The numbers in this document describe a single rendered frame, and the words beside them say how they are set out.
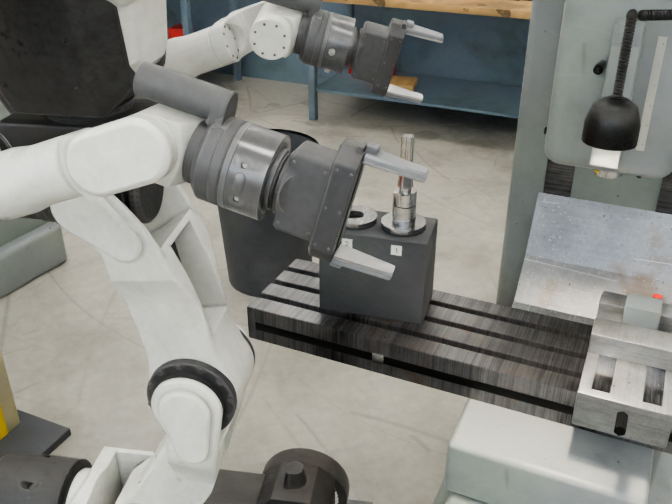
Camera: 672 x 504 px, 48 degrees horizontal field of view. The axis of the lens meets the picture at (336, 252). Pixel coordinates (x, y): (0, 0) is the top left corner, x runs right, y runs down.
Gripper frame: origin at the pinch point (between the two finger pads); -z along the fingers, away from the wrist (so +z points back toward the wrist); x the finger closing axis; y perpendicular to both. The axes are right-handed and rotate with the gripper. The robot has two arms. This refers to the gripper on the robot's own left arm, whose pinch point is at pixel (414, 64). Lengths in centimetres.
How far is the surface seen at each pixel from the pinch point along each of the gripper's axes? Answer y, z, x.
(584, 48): -7.1, -22.3, 11.8
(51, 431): 47, 72, -172
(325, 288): 5, 2, -53
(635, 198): 28, -59, -26
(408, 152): 9.9, -5.4, -20.3
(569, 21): -5.4, -19.1, 14.5
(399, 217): 7.5, -7.6, -33.2
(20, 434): 45, 81, -175
